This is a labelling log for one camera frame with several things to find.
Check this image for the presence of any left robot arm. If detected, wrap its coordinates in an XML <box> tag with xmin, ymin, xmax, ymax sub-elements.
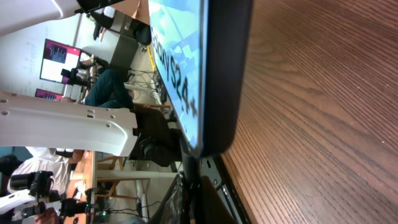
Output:
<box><xmin>1</xmin><ymin>0</ymin><xmax>138</xmax><ymax>157</ymax></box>

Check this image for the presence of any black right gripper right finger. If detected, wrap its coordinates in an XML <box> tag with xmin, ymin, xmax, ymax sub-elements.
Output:
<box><xmin>198</xmin><ymin>176</ymin><xmax>236</xmax><ymax>224</ymax></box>

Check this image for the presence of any seated person in background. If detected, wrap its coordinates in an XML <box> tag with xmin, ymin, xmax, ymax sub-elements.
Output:
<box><xmin>58</xmin><ymin>68</ymin><xmax>135</xmax><ymax>110</ymax></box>

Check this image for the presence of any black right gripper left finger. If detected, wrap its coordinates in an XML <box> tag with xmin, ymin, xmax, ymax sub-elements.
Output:
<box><xmin>147</xmin><ymin>173</ymin><xmax>194</xmax><ymax>224</ymax></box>

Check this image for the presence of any Samsung Galaxy smartphone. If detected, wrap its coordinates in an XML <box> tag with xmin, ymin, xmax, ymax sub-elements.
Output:
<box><xmin>149</xmin><ymin>0</ymin><xmax>253</xmax><ymax>157</ymax></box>

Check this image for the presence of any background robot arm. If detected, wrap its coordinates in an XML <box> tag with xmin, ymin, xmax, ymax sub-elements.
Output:
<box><xmin>1</xmin><ymin>171</ymin><xmax>107</xmax><ymax>223</ymax></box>

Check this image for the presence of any computer monitor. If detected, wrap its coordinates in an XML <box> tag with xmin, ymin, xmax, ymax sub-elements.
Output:
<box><xmin>39</xmin><ymin>39</ymin><xmax>81</xmax><ymax>84</ymax></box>
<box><xmin>35</xmin><ymin>89</ymin><xmax>63</xmax><ymax>100</ymax></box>

